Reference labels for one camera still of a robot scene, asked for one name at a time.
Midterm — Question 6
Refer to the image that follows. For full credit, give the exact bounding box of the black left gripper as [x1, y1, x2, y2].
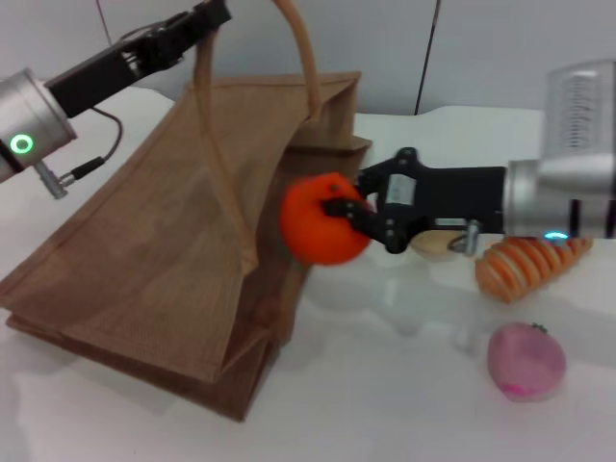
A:
[45, 0, 234, 119]

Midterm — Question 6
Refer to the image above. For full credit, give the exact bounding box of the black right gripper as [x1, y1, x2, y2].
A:
[321, 147, 509, 256]

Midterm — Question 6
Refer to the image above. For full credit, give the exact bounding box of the orange toy fruit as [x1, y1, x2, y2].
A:
[280, 172, 374, 267]

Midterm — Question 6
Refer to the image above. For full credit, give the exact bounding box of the brown jute handbag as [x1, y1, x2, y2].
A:
[0, 0, 375, 424]

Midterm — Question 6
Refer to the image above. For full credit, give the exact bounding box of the beige round bun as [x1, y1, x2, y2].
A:
[411, 229, 464, 262]

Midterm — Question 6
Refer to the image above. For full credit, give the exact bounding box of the orange striped bread roll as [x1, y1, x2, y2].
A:
[475, 235, 595, 304]

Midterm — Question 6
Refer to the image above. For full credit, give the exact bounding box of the pink toy peach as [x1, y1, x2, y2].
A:
[486, 321, 567, 403]

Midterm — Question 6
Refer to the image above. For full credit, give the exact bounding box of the thin dark arm cable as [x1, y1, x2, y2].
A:
[62, 106, 124, 183]

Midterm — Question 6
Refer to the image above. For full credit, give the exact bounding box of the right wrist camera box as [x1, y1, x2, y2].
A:
[541, 58, 616, 167]

